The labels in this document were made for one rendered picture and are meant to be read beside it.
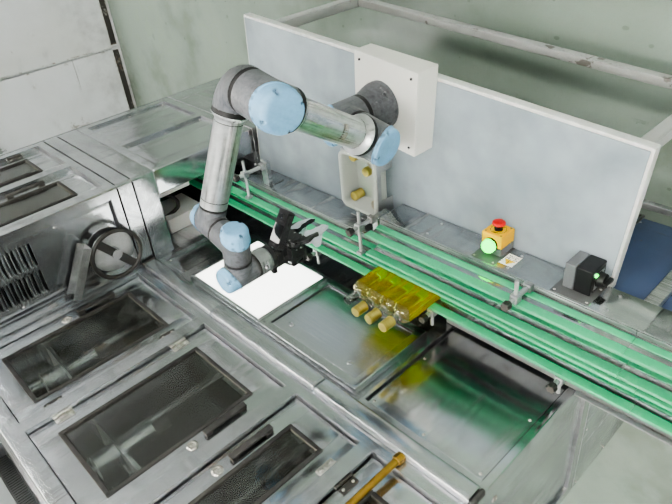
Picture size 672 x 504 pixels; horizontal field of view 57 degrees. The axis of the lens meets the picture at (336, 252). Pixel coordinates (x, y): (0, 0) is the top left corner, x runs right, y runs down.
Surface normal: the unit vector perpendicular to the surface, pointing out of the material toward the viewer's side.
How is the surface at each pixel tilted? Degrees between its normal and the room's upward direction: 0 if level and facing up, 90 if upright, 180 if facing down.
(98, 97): 90
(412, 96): 4
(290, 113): 80
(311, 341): 90
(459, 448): 90
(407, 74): 4
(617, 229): 0
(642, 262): 90
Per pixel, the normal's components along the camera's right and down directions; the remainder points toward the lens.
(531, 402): -0.08, -0.83
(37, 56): 0.69, 0.35
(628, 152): -0.71, 0.44
